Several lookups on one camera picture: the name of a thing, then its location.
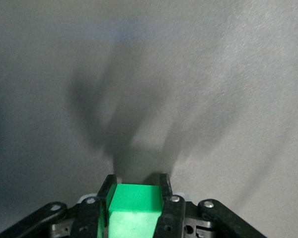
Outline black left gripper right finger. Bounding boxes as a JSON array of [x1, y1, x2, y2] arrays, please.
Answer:
[[153, 173, 273, 238]]

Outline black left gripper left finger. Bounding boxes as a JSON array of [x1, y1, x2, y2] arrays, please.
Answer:
[[0, 175, 119, 238]]

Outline green cube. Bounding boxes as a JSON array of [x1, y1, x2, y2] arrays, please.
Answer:
[[96, 183, 163, 238]]

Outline dark grey table mat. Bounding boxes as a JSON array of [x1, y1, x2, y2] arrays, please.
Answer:
[[0, 0, 298, 238]]

